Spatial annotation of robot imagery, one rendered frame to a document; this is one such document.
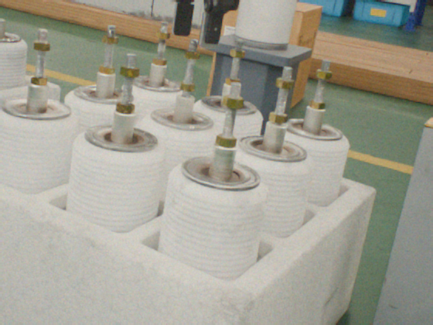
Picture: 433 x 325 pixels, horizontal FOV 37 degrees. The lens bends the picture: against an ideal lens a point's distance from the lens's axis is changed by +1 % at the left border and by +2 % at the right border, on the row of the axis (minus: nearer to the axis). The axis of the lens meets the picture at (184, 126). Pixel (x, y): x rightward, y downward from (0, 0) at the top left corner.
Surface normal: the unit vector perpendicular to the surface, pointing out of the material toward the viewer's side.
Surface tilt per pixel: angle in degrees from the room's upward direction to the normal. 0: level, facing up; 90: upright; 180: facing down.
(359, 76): 90
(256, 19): 90
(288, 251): 0
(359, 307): 0
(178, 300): 90
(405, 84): 90
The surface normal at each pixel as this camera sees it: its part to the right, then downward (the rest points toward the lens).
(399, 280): -0.53, 0.17
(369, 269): 0.15, -0.95
